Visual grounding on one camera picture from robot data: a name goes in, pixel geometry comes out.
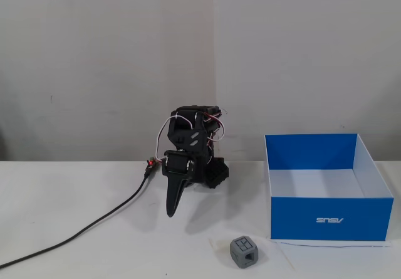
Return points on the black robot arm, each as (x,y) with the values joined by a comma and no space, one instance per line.
(187,134)

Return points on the small board with red LED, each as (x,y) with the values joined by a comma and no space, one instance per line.
(151,163)

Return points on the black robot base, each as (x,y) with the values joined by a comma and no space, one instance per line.
(217,174)

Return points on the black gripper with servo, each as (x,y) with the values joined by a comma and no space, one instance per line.
(177,165)

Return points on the gray 3D printed block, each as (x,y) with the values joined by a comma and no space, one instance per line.
(243,252)

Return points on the blue and white cardboard box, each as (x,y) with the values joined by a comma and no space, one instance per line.
(329,219)

